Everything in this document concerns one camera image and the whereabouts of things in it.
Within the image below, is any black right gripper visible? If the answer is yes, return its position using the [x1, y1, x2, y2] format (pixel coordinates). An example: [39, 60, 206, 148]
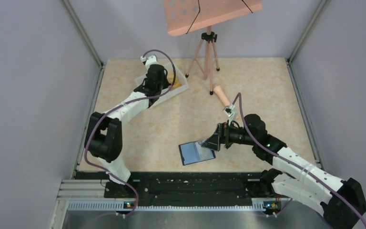
[202, 119, 256, 151]

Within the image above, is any yellow card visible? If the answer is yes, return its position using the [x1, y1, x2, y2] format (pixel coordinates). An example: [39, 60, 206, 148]
[168, 73, 177, 81]
[172, 79, 182, 90]

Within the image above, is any blue leather card holder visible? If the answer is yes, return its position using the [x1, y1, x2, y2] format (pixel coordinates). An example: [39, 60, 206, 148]
[179, 139, 216, 166]

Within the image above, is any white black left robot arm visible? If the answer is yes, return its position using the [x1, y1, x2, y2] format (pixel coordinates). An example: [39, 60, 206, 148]
[84, 64, 172, 197]

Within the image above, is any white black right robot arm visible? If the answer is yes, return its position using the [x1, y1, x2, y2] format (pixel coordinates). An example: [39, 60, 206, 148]
[201, 114, 366, 229]

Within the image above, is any yellow card in tray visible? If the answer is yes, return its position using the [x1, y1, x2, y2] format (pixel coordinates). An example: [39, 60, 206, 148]
[168, 73, 177, 81]

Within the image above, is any white two-compartment plastic tray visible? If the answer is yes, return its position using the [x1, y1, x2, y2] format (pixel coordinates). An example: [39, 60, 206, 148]
[152, 62, 189, 106]

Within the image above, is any pink cylindrical tube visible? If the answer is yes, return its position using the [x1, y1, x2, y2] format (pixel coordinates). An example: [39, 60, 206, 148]
[213, 83, 234, 110]

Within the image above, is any pink tripod music stand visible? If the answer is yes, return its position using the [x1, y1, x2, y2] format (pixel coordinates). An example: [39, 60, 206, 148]
[163, 0, 263, 95]

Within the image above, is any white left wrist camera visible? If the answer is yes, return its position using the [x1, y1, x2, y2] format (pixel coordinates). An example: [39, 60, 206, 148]
[140, 55, 158, 67]

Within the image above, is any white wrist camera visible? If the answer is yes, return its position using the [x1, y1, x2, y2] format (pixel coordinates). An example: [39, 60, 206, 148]
[223, 104, 237, 125]
[140, 55, 158, 67]

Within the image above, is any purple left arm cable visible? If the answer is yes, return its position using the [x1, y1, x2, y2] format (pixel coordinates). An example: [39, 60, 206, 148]
[84, 49, 177, 219]

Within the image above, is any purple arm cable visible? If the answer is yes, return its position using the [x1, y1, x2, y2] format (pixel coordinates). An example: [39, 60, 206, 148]
[84, 49, 177, 219]
[232, 92, 366, 229]

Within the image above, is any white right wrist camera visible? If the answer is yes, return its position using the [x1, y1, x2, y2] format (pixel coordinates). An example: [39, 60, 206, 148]
[223, 104, 237, 125]

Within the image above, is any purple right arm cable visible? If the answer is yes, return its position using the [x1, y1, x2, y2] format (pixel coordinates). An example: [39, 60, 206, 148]
[232, 92, 366, 229]

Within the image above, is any aluminium frame rail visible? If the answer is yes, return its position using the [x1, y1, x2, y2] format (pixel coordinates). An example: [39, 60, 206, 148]
[49, 178, 342, 229]

